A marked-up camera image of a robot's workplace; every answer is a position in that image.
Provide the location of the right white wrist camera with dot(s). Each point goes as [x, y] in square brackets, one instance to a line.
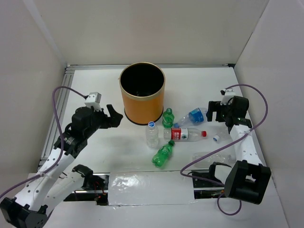
[228, 95]

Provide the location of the small green bottle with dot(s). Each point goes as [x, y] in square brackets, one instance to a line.
[167, 118]

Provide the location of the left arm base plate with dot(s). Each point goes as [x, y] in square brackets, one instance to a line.
[96, 191]

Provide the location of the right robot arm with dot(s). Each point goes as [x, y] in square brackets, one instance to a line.
[248, 179]

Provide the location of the clear bottle blue-white cap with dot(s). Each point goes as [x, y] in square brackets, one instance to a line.
[152, 135]

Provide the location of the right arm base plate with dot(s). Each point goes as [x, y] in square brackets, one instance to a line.
[204, 189]

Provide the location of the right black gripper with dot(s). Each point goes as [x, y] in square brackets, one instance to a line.
[215, 106]

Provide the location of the red label clear bottle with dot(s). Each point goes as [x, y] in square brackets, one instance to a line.
[184, 134]

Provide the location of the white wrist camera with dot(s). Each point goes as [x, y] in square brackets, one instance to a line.
[228, 95]
[93, 100]

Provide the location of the orange cylindrical bin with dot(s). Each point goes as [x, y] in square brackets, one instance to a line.
[142, 86]

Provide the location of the green soda bottle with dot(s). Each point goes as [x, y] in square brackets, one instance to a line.
[163, 154]

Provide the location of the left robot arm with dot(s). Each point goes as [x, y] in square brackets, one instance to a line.
[33, 205]

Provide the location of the clear crushed label-less bottle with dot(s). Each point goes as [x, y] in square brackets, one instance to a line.
[222, 157]

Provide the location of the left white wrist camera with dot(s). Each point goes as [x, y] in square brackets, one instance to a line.
[93, 100]

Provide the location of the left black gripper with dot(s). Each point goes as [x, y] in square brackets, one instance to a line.
[114, 120]

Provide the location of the blue label clear bottle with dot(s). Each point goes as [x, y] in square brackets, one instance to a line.
[193, 118]

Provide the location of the clear bottle white-blue cap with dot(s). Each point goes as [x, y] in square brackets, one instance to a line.
[221, 135]

